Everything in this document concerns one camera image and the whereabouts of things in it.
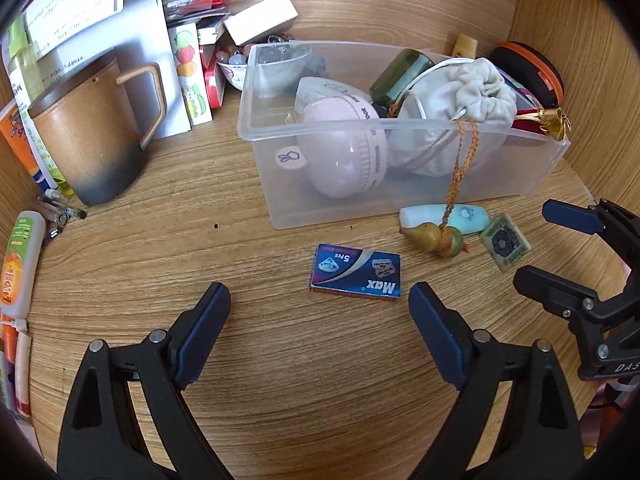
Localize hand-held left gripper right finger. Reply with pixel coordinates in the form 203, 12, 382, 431
407, 281, 587, 480

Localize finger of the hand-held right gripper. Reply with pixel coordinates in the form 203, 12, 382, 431
514, 266, 624, 331
542, 199, 640, 261

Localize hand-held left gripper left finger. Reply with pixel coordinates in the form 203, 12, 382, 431
56, 281, 232, 480

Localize gourd charm with orange cord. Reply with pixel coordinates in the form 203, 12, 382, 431
399, 119, 481, 260

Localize red velvet pouch gold top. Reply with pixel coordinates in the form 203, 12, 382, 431
515, 107, 571, 141

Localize blue razor blade box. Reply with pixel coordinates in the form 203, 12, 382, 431
309, 243, 402, 302

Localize clear plastic storage box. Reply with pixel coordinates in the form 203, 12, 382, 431
236, 40, 572, 231

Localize white drawstring pouch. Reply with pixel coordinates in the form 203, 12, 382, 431
386, 57, 517, 177

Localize pink round case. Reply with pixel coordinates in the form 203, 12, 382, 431
297, 97, 388, 200

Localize dark green bottle white label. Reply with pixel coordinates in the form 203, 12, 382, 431
369, 48, 436, 106

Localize wooden desktop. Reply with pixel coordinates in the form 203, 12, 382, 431
27, 5, 618, 480

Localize small green printed packet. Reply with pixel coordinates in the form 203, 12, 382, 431
479, 212, 532, 273

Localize mint green tube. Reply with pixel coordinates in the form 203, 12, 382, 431
399, 203, 491, 236

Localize black case orange zip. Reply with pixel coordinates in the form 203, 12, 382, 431
489, 41, 565, 108

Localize white orange tube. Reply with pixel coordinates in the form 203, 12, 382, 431
0, 317, 33, 418

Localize white bottle orange label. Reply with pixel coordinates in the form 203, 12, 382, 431
0, 210, 47, 320

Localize brown mug with lid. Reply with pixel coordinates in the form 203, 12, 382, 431
27, 55, 168, 207

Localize red white box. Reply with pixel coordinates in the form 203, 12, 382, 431
199, 15, 231, 110

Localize fruit print box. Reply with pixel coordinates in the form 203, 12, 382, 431
167, 22, 213, 128

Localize ceramic bowl with beads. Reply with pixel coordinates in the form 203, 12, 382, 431
216, 45, 251, 92

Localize orange sunscreen tube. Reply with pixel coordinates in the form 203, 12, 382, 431
0, 100, 66, 196

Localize white bowl with marbles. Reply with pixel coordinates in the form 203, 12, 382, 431
249, 42, 313, 98

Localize white standing box with paper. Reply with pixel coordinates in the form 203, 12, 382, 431
35, 0, 193, 141

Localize white cardboard box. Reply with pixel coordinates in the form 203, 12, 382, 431
222, 0, 298, 47

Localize green white cartons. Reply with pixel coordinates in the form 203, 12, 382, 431
0, 15, 41, 101

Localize white printed paper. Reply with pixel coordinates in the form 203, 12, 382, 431
22, 0, 126, 56

